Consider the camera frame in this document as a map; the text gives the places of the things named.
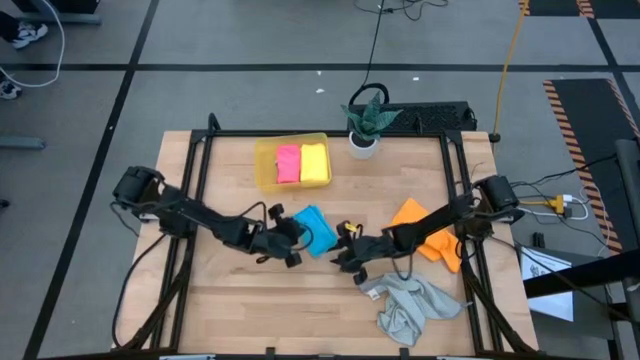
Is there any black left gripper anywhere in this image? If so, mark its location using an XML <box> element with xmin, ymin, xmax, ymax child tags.
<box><xmin>249</xmin><ymin>203</ymin><xmax>308</xmax><ymax>269</ymax></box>

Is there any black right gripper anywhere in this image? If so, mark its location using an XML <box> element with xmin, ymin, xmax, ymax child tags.
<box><xmin>329</xmin><ymin>221</ymin><xmax>399</xmax><ymax>286</ymax></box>

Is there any blue microfiber towel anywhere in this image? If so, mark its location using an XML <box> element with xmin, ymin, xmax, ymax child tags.
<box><xmin>292</xmin><ymin>204</ymin><xmax>340</xmax><ymax>259</ymax></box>

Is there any pink microfiber towel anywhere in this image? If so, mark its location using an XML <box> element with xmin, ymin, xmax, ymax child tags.
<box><xmin>275</xmin><ymin>143</ymin><xmax>302</xmax><ymax>185</ymax></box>

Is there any yellow microfiber towel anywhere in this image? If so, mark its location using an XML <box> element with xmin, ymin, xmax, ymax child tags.
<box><xmin>299</xmin><ymin>143</ymin><xmax>330</xmax><ymax>183</ymax></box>

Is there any yellow translucent plastic bin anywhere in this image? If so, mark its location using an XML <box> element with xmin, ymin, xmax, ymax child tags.
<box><xmin>253</xmin><ymin>132</ymin><xmax>334</xmax><ymax>194</ymax></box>

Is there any orange microfiber towel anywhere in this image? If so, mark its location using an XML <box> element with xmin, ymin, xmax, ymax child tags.
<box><xmin>391</xmin><ymin>197</ymin><xmax>464</xmax><ymax>274</ymax></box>

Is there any grey microfiber towel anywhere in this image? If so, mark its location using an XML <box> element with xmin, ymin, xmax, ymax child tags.
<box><xmin>358</xmin><ymin>272</ymin><xmax>474</xmax><ymax>347</ymax></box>

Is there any snake plant in white pot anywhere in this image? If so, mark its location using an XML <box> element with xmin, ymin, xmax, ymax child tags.
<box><xmin>340</xmin><ymin>92</ymin><xmax>404</xmax><ymax>160</ymax></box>

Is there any black perforated box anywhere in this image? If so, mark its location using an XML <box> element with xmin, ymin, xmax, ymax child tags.
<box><xmin>348</xmin><ymin>101</ymin><xmax>479</xmax><ymax>134</ymax></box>

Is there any white paper sheet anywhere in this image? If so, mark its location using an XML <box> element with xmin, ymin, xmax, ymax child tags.
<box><xmin>519</xmin><ymin>245</ymin><xmax>575</xmax><ymax>323</ymax></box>

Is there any yellow power splitter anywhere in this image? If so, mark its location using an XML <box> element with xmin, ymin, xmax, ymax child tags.
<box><xmin>529</xmin><ymin>194</ymin><xmax>567</xmax><ymax>215</ymax></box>

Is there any white power adapter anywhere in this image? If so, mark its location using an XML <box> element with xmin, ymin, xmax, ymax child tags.
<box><xmin>529</xmin><ymin>193</ymin><xmax>590</xmax><ymax>221</ymax></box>

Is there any black metal beam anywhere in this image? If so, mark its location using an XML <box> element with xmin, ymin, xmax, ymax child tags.
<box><xmin>522</xmin><ymin>248</ymin><xmax>640</xmax><ymax>300</ymax></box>

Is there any black hazard-striped floor mat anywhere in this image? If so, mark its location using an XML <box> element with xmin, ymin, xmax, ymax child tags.
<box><xmin>518</xmin><ymin>0</ymin><xmax>592</xmax><ymax>17</ymax></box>
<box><xmin>542</xmin><ymin>78</ymin><xmax>640</xmax><ymax>255</ymax></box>

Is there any grey floor bar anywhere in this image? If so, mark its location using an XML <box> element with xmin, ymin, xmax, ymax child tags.
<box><xmin>0</xmin><ymin>135</ymin><xmax>48</xmax><ymax>152</ymax></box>

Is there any shoe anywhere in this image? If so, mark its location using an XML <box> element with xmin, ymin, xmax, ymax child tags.
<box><xmin>0</xmin><ymin>79</ymin><xmax>24</xmax><ymax>101</ymax></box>
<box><xmin>12</xmin><ymin>22</ymin><xmax>50</xmax><ymax>50</ymax></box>

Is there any dark furniture base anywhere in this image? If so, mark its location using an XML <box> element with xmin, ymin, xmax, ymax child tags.
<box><xmin>9</xmin><ymin>0</ymin><xmax>104</xmax><ymax>27</ymax></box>

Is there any person's leg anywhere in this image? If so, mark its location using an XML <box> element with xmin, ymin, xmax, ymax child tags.
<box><xmin>0</xmin><ymin>9</ymin><xmax>21</xmax><ymax>44</ymax></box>

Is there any black metal table frame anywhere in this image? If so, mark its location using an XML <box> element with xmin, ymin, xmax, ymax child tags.
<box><xmin>112</xmin><ymin>112</ymin><xmax>540</xmax><ymax>360</ymax></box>

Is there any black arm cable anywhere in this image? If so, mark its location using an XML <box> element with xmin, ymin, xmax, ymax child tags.
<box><xmin>110</xmin><ymin>230</ymin><xmax>171</xmax><ymax>350</ymax></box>

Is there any black floor cable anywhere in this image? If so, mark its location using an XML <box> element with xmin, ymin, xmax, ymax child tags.
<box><xmin>348</xmin><ymin>0</ymin><xmax>450</xmax><ymax>109</ymax></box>

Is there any yellow cable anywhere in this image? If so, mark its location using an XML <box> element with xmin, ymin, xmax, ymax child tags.
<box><xmin>490</xmin><ymin>0</ymin><xmax>531</xmax><ymax>145</ymax></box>

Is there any white floor cable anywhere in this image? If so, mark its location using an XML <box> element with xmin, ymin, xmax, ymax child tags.
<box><xmin>0</xmin><ymin>0</ymin><xmax>66</xmax><ymax>90</ymax></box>

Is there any grey metal post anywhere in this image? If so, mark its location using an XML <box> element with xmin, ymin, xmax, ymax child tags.
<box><xmin>613</xmin><ymin>138</ymin><xmax>640</xmax><ymax>360</ymax></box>

